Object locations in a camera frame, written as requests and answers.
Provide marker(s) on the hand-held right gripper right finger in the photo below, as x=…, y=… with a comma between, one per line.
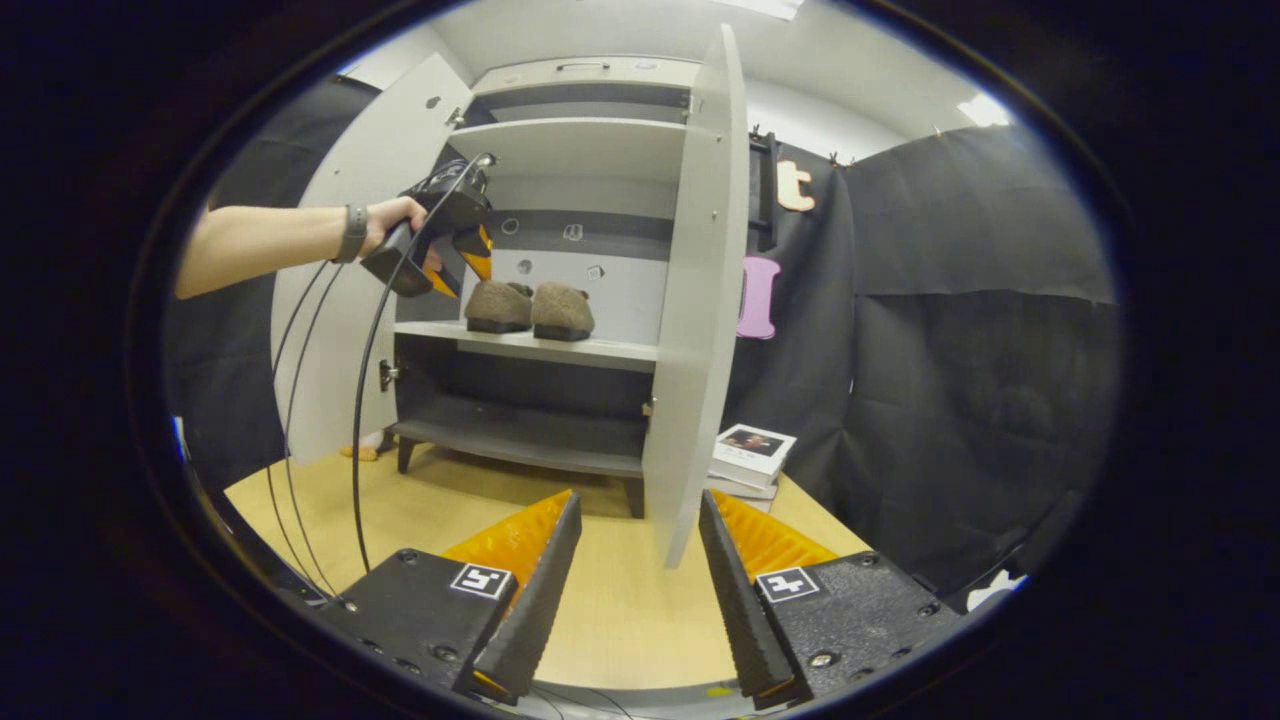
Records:
x=745, y=620

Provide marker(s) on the black backdrop cloth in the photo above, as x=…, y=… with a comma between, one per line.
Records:
x=230, y=380
x=950, y=400

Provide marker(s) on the grey wristband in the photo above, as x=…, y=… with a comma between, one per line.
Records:
x=352, y=232

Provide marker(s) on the white shoe cabinet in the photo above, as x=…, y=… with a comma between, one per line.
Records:
x=590, y=150

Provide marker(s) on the white shoe cabinet door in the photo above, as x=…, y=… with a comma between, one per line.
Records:
x=700, y=300
x=330, y=350

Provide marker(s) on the small ceiling light panel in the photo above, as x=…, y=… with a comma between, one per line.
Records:
x=985, y=110

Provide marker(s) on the white book with photo cover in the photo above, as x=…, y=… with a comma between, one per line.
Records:
x=752, y=452

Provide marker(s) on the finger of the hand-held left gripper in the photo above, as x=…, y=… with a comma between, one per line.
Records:
x=478, y=250
x=442, y=282

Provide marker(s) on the white paper scrap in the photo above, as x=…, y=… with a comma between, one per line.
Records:
x=995, y=588

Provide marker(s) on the white orange toy figure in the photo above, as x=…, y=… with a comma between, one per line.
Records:
x=362, y=452

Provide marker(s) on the plain white book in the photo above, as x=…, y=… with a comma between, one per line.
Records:
x=740, y=489

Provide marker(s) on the brown slipper shoe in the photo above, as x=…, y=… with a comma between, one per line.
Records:
x=497, y=305
x=562, y=310

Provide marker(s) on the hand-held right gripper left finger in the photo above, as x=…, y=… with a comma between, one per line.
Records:
x=535, y=610

